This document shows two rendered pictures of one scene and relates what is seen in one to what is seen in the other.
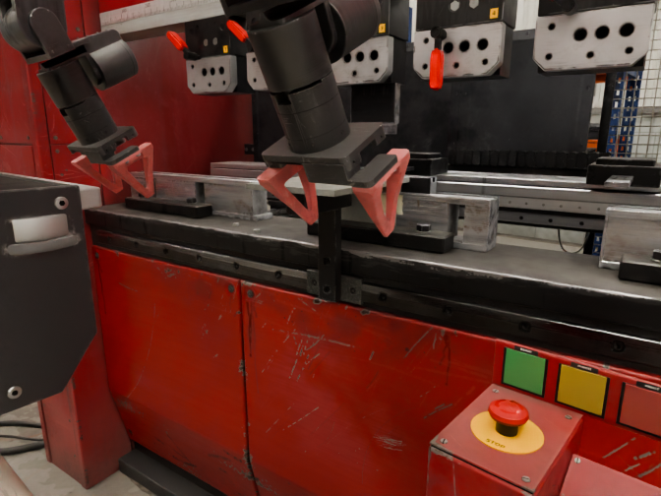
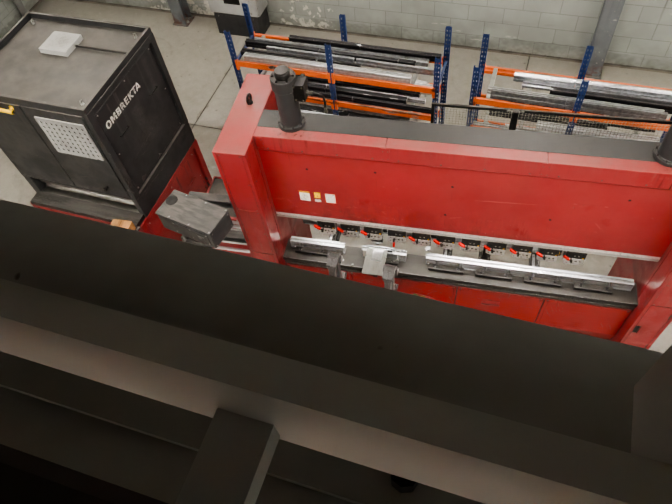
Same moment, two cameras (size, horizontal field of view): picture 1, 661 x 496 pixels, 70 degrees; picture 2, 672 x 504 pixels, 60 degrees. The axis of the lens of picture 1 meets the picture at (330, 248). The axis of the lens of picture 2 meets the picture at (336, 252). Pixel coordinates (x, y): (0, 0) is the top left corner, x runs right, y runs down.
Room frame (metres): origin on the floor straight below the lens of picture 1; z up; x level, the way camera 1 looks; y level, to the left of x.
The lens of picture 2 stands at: (-1.69, 0.96, 5.17)
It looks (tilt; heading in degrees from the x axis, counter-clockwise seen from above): 55 degrees down; 346
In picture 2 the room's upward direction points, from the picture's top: 9 degrees counter-clockwise
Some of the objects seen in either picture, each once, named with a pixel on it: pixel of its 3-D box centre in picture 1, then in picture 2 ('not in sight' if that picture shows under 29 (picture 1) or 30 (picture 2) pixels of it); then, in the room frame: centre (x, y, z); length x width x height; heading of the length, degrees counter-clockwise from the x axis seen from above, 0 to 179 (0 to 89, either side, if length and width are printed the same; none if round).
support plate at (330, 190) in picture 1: (332, 182); (374, 261); (0.86, -0.01, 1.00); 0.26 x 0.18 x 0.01; 146
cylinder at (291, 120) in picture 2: not in sight; (297, 95); (1.39, 0.28, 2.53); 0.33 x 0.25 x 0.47; 56
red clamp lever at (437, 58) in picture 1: (438, 59); not in sight; (0.85, -0.18, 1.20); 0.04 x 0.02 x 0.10; 146
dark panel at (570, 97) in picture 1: (387, 120); not in sight; (1.54, -0.18, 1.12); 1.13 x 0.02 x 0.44; 56
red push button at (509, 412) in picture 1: (507, 421); not in sight; (0.44, -0.18, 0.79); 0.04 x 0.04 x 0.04
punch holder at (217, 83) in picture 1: (219, 58); (327, 224); (1.22, 0.27, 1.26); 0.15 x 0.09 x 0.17; 56
